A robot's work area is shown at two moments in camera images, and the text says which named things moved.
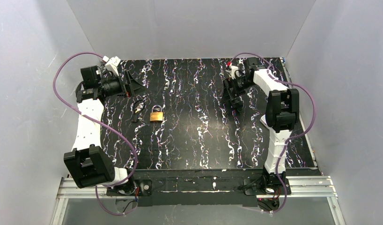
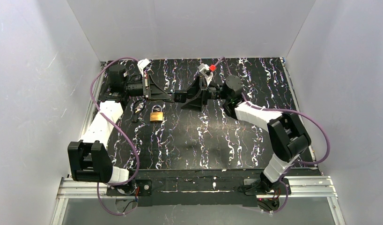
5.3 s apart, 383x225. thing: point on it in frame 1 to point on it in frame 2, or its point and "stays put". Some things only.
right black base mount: x=267 y=184 stays put
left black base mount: x=132 y=187 stays put
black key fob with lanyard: x=138 y=106 stays put
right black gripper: x=234 y=88 to x=202 y=94
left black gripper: x=126 y=86 to x=146 y=87
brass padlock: x=157 y=114 stays put
